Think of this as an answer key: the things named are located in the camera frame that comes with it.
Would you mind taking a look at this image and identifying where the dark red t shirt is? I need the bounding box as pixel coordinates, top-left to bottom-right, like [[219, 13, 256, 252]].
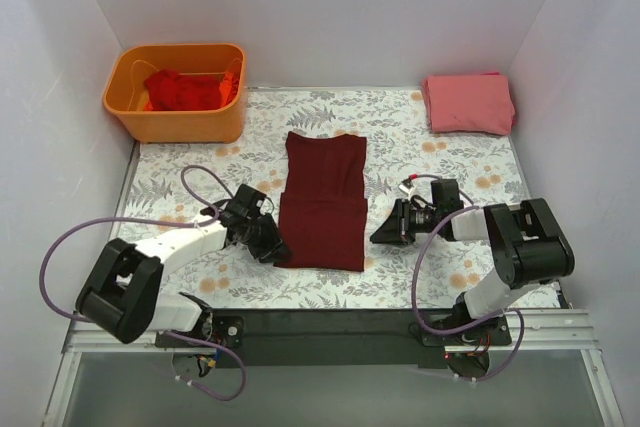
[[277, 132, 368, 272]]

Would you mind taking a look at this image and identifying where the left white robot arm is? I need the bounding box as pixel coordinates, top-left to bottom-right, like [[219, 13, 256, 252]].
[[75, 184, 292, 347]]

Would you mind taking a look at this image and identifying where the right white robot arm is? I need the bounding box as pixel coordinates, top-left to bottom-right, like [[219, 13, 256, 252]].
[[370, 175, 575, 345]]

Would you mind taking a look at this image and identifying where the floral patterned table mat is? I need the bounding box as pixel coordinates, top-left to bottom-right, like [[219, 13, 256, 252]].
[[119, 89, 528, 309]]

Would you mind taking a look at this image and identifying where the orange t shirt in bin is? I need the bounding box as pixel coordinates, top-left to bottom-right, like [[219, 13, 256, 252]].
[[219, 59, 242, 107]]

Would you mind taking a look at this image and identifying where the folded pink t shirt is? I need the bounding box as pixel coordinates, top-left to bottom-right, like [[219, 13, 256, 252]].
[[422, 73, 516, 136]]

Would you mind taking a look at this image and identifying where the orange plastic bin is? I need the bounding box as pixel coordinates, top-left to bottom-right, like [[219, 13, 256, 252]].
[[103, 43, 248, 143]]

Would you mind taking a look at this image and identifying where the bright red t shirt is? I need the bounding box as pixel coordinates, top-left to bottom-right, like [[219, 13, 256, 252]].
[[144, 69, 223, 112]]

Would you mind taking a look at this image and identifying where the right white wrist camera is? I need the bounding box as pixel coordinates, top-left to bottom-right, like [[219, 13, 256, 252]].
[[398, 174, 418, 199]]

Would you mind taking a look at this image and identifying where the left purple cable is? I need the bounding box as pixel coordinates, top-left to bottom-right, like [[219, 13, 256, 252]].
[[39, 164, 248, 402]]

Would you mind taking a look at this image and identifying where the purple cable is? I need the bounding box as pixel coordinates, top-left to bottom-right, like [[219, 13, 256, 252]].
[[39, 164, 248, 402], [399, 172, 526, 388]]

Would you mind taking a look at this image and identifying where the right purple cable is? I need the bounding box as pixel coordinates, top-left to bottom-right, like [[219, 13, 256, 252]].
[[399, 172, 526, 388]]

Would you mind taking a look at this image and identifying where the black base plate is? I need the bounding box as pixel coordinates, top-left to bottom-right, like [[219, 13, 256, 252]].
[[154, 307, 511, 382]]

